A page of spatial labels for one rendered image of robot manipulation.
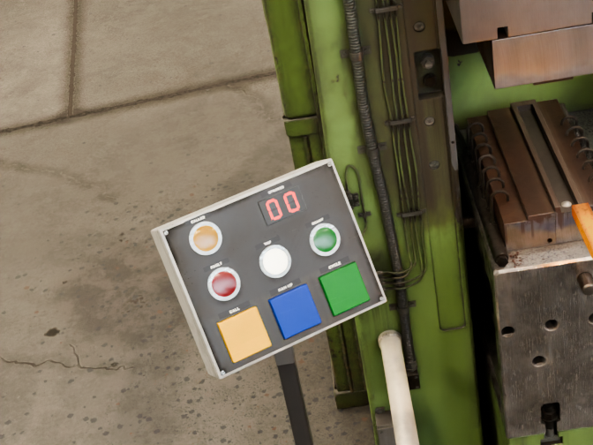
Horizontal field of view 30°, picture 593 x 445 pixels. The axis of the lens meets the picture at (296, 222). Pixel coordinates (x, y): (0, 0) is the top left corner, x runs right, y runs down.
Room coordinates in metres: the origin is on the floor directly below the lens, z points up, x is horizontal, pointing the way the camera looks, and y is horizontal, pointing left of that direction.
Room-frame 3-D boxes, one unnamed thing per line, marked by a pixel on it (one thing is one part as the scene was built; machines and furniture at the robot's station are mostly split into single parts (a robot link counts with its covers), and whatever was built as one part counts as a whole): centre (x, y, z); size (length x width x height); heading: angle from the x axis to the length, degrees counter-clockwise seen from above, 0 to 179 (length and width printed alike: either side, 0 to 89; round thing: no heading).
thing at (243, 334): (1.50, 0.13, 1.01); 0.07 x 0.05 x 0.07; 111
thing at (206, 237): (1.58, 0.16, 1.16); 0.05 x 0.03 x 0.04; 86
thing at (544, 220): (1.90, -0.50, 0.96); 0.42 x 0.20 x 0.09; 176
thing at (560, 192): (1.90, -0.53, 0.99); 0.42 x 0.05 x 0.01; 176
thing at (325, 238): (1.61, -0.04, 1.09); 0.05 x 0.03 x 0.04; 86
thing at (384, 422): (1.84, -0.14, 0.36); 0.09 x 0.07 x 0.12; 86
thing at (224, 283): (1.54, 0.14, 1.09); 0.05 x 0.03 x 0.04; 86
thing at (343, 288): (1.57, -0.06, 1.01); 0.07 x 0.05 x 0.07; 111
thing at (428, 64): (1.86, -0.30, 1.24); 0.03 x 0.03 x 0.07; 86
